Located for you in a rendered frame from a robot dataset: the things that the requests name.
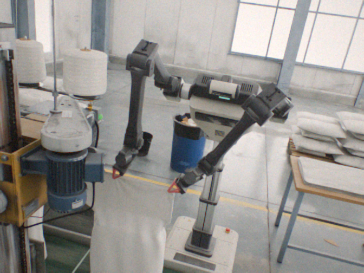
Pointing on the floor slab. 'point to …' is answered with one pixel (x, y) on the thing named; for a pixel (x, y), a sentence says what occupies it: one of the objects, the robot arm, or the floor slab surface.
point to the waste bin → (186, 144)
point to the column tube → (8, 262)
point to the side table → (294, 173)
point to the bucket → (145, 144)
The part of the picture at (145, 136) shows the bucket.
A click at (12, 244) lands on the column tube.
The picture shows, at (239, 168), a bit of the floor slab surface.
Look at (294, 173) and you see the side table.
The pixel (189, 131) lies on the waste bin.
